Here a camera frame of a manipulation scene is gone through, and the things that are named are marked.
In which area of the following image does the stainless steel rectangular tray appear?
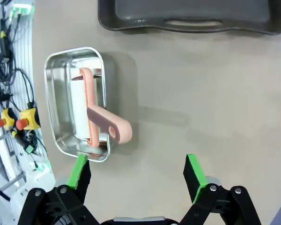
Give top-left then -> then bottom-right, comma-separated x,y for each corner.
44,46 -> 117,163

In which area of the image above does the white box with green light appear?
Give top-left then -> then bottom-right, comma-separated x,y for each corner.
12,1 -> 36,16
25,163 -> 56,186

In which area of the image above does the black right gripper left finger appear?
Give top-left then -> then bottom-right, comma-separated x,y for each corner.
17,154 -> 99,225

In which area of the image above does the pink lint roller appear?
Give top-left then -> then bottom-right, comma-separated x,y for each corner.
69,67 -> 133,148

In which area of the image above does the dark grey serving tray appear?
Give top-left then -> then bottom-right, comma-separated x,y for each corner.
97,0 -> 281,36

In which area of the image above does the black cable bundle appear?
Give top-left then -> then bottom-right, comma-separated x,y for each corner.
0,14 -> 37,113

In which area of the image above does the white slotted mounting panel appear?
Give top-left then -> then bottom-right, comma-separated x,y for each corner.
0,0 -> 37,165

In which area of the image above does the yellow emergency stop button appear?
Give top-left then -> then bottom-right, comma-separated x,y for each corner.
15,108 -> 41,131
0,108 -> 17,129

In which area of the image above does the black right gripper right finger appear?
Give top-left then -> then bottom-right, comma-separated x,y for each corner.
179,154 -> 263,225

